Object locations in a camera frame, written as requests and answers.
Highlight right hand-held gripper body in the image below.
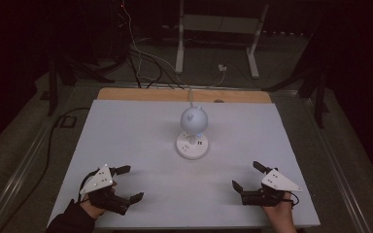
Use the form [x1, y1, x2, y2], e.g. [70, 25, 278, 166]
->
[240, 168, 304, 208]

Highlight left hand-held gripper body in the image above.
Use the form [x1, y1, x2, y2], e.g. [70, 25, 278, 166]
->
[79, 164, 131, 216]

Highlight white round lamp with socket base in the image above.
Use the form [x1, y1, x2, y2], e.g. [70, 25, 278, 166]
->
[175, 103, 210, 161]

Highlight person's left hand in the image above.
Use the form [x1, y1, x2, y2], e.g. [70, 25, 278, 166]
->
[81, 196, 108, 221]

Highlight person's right hand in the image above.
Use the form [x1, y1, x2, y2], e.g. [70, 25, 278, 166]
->
[261, 191, 298, 233]

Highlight white table cover board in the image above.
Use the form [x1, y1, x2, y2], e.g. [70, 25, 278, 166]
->
[47, 98, 322, 230]

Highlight black rectangular floor plate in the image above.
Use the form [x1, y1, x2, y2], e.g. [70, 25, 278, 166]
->
[59, 115, 78, 129]

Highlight wooden table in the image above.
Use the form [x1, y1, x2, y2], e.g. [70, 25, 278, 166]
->
[96, 86, 273, 105]

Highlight black tripod stand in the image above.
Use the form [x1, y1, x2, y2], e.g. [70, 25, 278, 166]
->
[261, 62, 331, 129]
[46, 52, 116, 117]

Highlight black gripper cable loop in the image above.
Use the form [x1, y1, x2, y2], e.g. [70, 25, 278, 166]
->
[283, 191, 301, 209]

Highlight black floor cable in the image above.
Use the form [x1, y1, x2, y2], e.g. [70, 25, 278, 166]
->
[0, 107, 91, 233]

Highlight metal floor rail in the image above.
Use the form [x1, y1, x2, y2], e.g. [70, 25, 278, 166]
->
[0, 84, 76, 233]
[302, 95, 372, 233]

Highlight bundle of black cables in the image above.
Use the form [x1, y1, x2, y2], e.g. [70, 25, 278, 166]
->
[127, 45, 186, 90]

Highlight white metal stand frame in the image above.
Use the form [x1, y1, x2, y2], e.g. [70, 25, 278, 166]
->
[174, 0, 270, 80]

